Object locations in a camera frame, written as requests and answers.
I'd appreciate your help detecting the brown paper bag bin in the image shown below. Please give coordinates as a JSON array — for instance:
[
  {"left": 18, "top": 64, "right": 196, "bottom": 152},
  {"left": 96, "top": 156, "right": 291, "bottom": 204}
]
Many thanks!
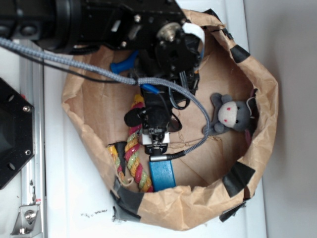
[{"left": 62, "top": 10, "right": 278, "bottom": 231}]

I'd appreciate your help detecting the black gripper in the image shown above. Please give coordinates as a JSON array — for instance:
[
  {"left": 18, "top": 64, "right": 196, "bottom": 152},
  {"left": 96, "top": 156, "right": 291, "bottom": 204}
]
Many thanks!
[{"left": 135, "top": 22, "right": 205, "bottom": 94}]

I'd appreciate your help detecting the aluminium extrusion rail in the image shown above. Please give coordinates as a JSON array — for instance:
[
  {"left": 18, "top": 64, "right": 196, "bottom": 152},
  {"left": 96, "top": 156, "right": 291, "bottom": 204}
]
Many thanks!
[{"left": 9, "top": 57, "right": 47, "bottom": 238}]

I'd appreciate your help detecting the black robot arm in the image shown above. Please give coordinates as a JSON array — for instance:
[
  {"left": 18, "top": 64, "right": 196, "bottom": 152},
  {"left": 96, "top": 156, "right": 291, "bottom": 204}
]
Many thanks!
[{"left": 0, "top": 0, "right": 204, "bottom": 93}]

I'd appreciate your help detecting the grey braided cable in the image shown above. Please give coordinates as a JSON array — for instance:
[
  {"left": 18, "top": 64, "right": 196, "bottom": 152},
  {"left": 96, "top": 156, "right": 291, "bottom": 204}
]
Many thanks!
[{"left": 0, "top": 37, "right": 211, "bottom": 162}]

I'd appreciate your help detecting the grey plush mouse toy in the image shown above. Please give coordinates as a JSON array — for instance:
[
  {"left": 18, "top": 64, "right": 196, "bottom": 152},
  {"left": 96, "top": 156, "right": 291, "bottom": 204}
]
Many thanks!
[{"left": 209, "top": 93, "right": 257, "bottom": 136}]

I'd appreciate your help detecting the black octagonal mount plate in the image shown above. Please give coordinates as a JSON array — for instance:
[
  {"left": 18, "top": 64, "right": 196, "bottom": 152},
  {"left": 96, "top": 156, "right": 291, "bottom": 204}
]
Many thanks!
[{"left": 0, "top": 79, "right": 34, "bottom": 189}]

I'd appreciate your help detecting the blue rectangular block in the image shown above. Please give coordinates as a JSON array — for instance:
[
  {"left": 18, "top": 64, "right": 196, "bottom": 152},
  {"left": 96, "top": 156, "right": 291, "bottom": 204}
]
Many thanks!
[{"left": 149, "top": 161, "right": 176, "bottom": 192}]

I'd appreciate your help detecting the colourful twisted rope toy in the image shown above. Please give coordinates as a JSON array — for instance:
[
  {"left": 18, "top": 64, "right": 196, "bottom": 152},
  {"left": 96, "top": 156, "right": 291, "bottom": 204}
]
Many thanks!
[{"left": 106, "top": 93, "right": 155, "bottom": 193}]

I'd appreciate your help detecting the silver corner bracket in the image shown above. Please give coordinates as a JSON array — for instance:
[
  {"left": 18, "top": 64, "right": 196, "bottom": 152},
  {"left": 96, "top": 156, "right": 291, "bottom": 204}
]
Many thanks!
[{"left": 10, "top": 205, "right": 42, "bottom": 238}]

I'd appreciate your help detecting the black thin cable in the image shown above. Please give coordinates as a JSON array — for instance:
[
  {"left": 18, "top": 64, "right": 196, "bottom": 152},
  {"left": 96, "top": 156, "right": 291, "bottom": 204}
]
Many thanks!
[{"left": 14, "top": 49, "right": 117, "bottom": 84}]

